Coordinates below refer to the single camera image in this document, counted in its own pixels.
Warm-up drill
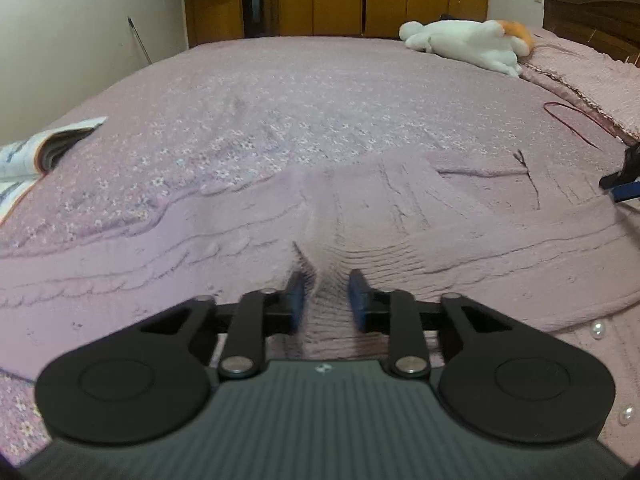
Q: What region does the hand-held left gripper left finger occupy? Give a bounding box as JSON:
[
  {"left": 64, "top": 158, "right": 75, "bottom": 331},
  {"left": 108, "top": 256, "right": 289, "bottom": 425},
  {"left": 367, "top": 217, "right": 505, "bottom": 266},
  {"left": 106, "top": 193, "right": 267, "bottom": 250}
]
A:
[{"left": 139, "top": 270, "right": 307, "bottom": 380}]

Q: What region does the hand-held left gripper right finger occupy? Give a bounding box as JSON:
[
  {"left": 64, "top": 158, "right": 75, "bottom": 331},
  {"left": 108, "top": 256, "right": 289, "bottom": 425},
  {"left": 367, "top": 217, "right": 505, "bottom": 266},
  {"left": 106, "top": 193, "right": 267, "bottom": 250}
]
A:
[{"left": 347, "top": 269, "right": 516, "bottom": 380}]

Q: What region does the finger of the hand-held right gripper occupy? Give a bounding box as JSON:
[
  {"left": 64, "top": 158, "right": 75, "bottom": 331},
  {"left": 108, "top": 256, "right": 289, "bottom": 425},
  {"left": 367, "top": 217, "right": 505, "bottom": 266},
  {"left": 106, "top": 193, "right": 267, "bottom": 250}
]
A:
[{"left": 599, "top": 142, "right": 640, "bottom": 206}]

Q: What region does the pink knitted sweater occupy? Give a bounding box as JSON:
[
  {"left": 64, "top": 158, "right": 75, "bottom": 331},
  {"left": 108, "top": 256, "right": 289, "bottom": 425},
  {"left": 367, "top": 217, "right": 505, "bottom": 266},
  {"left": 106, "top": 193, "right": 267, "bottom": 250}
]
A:
[{"left": 0, "top": 152, "right": 640, "bottom": 431}]

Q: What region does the pink pillow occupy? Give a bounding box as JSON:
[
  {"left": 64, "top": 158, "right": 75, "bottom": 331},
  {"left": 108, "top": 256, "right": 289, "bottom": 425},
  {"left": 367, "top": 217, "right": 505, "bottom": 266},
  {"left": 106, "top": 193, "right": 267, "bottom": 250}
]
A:
[{"left": 517, "top": 27, "right": 640, "bottom": 146}]

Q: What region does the dark wooden headboard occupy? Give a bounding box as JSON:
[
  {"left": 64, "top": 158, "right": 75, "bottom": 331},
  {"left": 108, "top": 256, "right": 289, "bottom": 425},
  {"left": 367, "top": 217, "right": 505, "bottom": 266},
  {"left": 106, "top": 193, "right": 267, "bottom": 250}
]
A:
[{"left": 541, "top": 0, "right": 640, "bottom": 68}]

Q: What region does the white orange plush toy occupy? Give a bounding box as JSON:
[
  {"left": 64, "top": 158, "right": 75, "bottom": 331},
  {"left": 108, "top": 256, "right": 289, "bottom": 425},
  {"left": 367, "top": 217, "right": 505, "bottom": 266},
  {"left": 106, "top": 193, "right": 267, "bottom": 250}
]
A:
[{"left": 399, "top": 19, "right": 535, "bottom": 78}]

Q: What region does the open magazine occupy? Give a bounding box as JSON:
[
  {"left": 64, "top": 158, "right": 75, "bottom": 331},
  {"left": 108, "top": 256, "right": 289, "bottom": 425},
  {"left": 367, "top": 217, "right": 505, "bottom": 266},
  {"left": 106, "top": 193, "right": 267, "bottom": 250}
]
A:
[{"left": 0, "top": 116, "right": 108, "bottom": 226}]

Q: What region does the red cable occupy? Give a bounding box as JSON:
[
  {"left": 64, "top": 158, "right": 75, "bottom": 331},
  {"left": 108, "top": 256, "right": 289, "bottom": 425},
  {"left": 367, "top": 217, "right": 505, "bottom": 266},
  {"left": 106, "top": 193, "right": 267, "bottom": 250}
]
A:
[{"left": 544, "top": 102, "right": 617, "bottom": 151}]

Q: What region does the thin stick against wall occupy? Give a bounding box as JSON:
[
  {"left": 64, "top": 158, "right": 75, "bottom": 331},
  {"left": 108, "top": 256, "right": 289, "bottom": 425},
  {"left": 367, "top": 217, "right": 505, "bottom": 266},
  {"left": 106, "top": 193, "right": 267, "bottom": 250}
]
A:
[{"left": 127, "top": 16, "right": 153, "bottom": 65}]

